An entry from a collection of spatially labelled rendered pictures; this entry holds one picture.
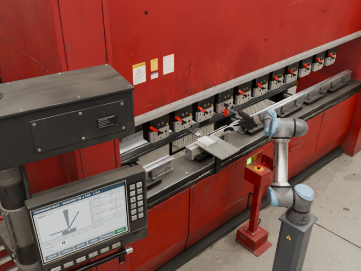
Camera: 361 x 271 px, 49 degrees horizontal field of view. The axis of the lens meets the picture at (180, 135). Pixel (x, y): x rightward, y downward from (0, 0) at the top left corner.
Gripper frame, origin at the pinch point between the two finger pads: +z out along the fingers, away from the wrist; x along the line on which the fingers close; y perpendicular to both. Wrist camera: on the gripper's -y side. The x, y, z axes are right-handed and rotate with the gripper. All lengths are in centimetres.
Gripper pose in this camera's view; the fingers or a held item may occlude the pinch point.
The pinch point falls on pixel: (230, 125)
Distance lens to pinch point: 306.1
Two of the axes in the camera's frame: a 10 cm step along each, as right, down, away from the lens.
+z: -8.3, 2.7, 4.9
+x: 3.2, -4.9, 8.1
